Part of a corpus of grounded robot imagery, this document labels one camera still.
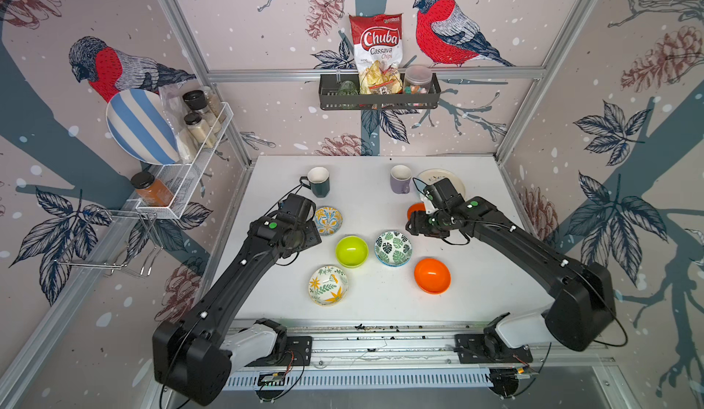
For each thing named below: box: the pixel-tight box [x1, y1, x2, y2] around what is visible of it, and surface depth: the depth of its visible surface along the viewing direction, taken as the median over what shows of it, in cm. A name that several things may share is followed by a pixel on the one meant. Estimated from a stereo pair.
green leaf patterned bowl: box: [374, 230, 413, 267], surface depth 92 cm
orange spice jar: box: [130, 171, 175, 208], surface depth 63 cm
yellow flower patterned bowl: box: [308, 265, 350, 307], surface depth 85 cm
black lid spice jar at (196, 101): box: [182, 89, 222, 133], surface depth 81 cm
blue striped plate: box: [105, 88, 180, 166], surface depth 68 cm
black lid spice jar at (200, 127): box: [183, 111, 215, 149], surface depth 78 cm
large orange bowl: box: [413, 257, 452, 295], surface depth 85 cm
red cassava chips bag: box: [349, 12, 404, 95], surface depth 84 cm
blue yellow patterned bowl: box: [314, 205, 344, 237], surface depth 100 cm
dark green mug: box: [299, 165, 330, 199], surface depth 106 cm
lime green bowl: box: [335, 234, 370, 269], surface depth 92 cm
